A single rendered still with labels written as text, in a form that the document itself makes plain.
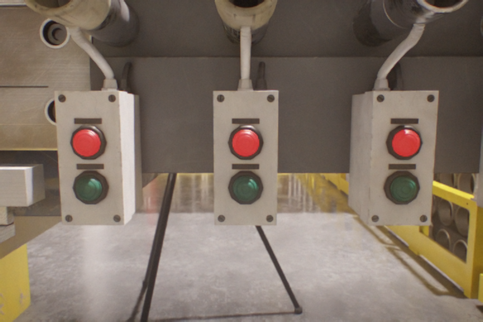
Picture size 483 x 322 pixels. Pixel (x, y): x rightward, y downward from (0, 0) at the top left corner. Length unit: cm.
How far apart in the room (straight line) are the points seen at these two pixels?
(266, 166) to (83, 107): 21
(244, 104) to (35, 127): 32
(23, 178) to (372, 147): 41
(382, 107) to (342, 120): 9
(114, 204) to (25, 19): 30
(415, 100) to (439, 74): 12
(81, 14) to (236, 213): 25
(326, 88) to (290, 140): 8
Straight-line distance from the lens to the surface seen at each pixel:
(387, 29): 49
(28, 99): 63
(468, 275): 189
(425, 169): 48
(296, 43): 57
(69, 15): 41
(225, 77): 53
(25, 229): 105
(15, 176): 55
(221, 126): 44
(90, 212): 48
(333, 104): 54
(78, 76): 60
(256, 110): 44
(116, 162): 46
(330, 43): 57
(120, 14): 50
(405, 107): 47
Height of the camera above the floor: 75
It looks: 7 degrees down
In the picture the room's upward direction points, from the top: straight up
